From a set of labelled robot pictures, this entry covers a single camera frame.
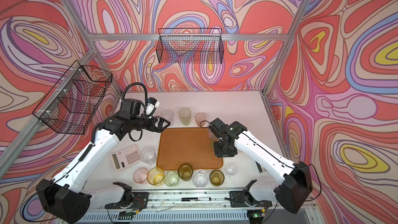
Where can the pink glass front left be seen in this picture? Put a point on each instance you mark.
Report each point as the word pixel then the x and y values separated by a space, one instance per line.
pixel 140 176

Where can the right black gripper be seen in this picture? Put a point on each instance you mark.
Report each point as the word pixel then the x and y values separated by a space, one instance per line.
pixel 218 154

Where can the light green glass front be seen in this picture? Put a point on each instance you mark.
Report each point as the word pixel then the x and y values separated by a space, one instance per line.
pixel 171 179

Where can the back black wire basket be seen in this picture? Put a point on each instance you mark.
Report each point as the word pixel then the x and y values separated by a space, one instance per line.
pixel 190 45

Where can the dark olive glass on tray edge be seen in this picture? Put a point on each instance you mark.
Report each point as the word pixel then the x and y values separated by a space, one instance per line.
pixel 185 171

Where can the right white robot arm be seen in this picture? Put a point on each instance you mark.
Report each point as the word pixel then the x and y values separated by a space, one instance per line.
pixel 293 180

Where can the left black wire basket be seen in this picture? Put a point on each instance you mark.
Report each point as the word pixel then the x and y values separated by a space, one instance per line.
pixel 75 103

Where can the light green ribbed glass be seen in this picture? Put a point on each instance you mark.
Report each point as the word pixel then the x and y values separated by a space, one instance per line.
pixel 212 141

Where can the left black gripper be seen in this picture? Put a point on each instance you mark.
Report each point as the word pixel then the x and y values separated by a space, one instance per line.
pixel 159 129

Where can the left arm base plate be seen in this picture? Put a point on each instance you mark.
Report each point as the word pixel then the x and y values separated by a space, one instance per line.
pixel 135 201

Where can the black wire basket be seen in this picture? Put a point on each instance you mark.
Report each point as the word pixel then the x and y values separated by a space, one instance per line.
pixel 75 103
pixel 190 45

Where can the clear ribbed glass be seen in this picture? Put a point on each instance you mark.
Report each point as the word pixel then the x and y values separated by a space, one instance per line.
pixel 211 135

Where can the small clear glass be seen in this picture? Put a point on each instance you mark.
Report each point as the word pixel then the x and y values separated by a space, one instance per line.
pixel 230 169

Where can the clear stemmed glass front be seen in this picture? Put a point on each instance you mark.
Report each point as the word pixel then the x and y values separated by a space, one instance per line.
pixel 200 178

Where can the frosted pale green tumbler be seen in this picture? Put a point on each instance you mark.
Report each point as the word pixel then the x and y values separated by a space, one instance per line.
pixel 185 116

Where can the clear glass back left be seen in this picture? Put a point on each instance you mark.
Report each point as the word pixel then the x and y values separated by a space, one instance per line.
pixel 169 116

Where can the black pen on rail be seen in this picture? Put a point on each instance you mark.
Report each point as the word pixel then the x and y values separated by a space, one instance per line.
pixel 197 199

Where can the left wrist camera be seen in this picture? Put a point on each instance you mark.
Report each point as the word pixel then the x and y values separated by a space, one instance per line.
pixel 152 105

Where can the pink white calculator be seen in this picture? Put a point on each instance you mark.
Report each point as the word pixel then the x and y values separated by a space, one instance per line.
pixel 125 158

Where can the olive glass front right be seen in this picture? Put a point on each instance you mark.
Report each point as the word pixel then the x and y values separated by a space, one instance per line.
pixel 216 178

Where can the orange rectangular tray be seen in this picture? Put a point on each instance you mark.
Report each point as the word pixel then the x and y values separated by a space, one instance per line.
pixel 186 145

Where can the yellow glass front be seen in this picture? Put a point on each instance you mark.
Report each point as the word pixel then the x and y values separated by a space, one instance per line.
pixel 155 176

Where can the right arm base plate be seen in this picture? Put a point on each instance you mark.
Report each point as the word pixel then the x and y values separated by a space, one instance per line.
pixel 244 199

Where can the frosted pink tumbler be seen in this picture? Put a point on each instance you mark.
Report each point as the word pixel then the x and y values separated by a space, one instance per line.
pixel 199 118

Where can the clear glass left of tray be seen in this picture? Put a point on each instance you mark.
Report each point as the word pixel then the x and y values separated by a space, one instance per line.
pixel 148 156

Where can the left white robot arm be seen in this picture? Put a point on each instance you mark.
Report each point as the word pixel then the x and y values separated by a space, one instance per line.
pixel 64 196

